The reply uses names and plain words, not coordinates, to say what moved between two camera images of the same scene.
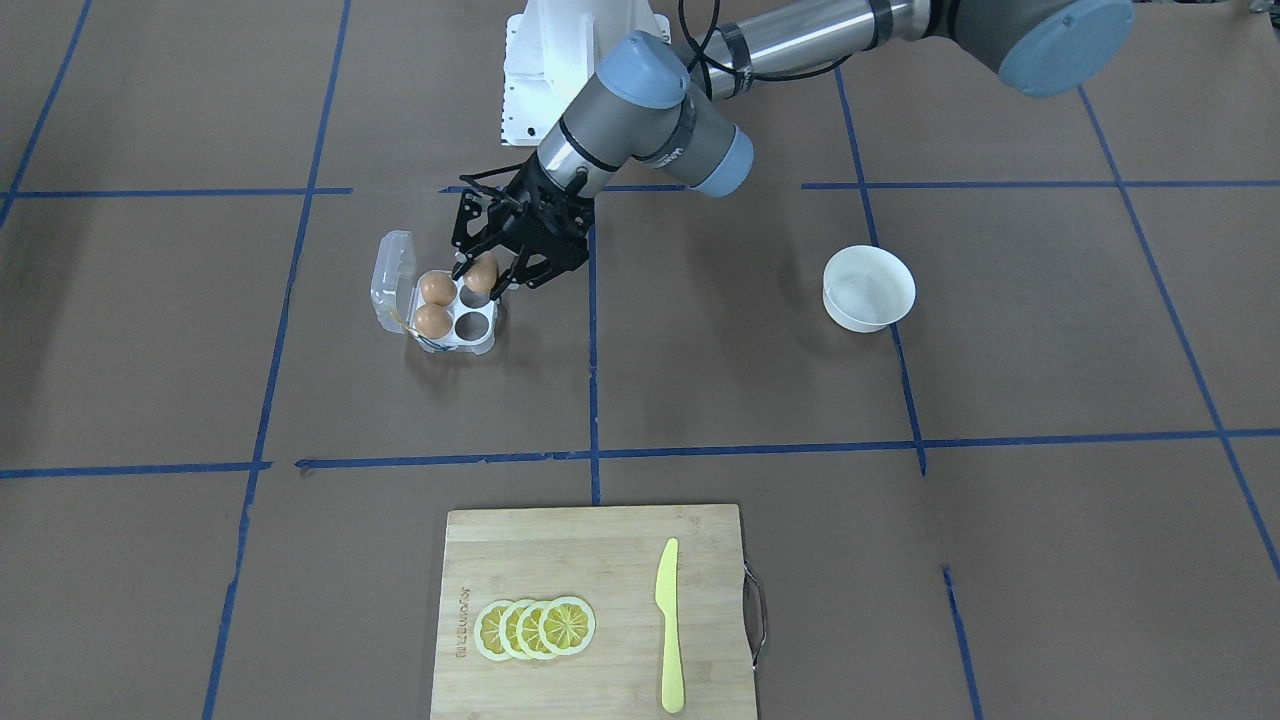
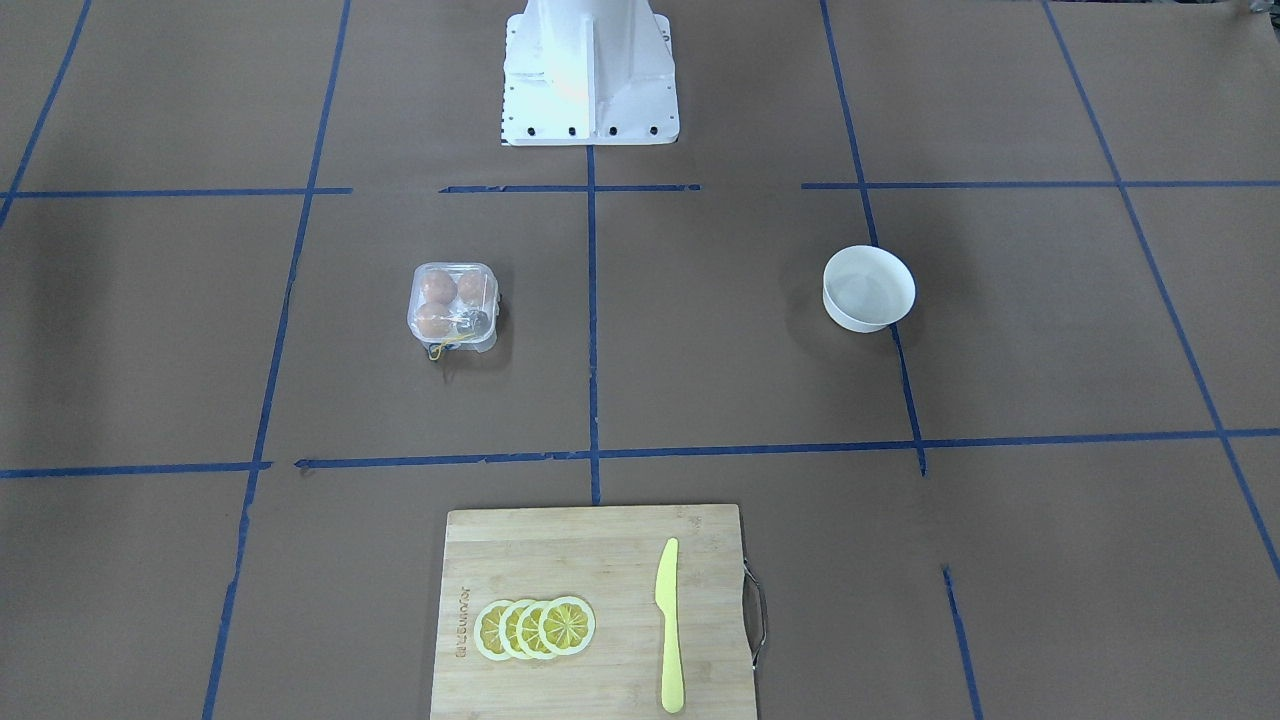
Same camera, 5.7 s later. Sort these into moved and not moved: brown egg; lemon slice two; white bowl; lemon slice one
Moved: brown egg
Not moved: lemon slice two; white bowl; lemon slice one
